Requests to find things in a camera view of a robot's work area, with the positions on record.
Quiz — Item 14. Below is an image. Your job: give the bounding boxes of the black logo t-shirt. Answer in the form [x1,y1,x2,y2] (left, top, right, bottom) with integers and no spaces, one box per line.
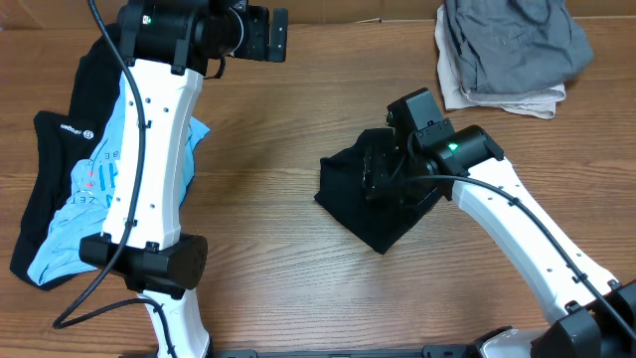
[10,25,124,290]

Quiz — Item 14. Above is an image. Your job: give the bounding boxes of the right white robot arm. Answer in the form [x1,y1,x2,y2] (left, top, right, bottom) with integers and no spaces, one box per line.
[363,125,635,357]

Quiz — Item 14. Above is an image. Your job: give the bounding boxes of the grey folded shorts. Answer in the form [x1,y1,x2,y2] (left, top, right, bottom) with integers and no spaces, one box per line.
[443,0,594,94]

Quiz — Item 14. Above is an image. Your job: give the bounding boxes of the light blue printed t-shirt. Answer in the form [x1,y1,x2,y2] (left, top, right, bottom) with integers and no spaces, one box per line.
[27,74,211,287]

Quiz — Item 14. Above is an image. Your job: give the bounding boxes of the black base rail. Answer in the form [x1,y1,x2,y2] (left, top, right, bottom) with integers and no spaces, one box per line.
[123,325,561,358]

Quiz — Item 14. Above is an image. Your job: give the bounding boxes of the beige folded garment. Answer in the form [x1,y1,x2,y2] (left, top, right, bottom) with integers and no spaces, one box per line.
[434,5,566,119]

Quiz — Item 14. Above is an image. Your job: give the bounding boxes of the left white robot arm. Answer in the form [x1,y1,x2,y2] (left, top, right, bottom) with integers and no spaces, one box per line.
[79,1,289,357]

